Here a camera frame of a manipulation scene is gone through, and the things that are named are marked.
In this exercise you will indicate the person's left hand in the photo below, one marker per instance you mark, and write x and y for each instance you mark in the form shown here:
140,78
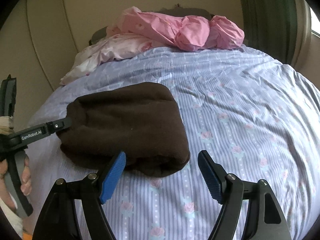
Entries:
26,175

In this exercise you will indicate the window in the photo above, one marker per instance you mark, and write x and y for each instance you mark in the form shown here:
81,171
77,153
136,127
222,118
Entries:
315,22

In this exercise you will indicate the grey headboard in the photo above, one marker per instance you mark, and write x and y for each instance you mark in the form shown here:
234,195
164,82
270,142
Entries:
175,11

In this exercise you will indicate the green curtain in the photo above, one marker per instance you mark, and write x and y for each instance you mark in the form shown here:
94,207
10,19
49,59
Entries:
270,17

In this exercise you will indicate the blue striped floral bedspread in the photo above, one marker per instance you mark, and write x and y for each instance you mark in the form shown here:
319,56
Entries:
237,105

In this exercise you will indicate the pink crumpled blanket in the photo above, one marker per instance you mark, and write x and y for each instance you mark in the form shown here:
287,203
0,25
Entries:
187,27

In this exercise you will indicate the dark brown pants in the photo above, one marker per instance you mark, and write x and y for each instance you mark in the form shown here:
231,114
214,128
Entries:
125,130

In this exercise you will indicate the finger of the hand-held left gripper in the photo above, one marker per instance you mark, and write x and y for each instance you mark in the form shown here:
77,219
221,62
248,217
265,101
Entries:
61,125

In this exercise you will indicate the beige wardrobe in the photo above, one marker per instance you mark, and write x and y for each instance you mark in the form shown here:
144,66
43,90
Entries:
45,30

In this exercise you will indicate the person's left forearm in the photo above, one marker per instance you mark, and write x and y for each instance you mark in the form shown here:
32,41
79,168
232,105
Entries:
10,220

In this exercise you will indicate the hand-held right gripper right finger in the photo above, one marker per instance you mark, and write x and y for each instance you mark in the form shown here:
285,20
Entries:
210,177

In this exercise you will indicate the light pink floral pillow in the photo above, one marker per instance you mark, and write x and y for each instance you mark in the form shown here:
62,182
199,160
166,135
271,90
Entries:
112,47

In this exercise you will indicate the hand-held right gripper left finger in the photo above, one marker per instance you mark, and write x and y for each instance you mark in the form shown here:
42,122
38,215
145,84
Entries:
112,175

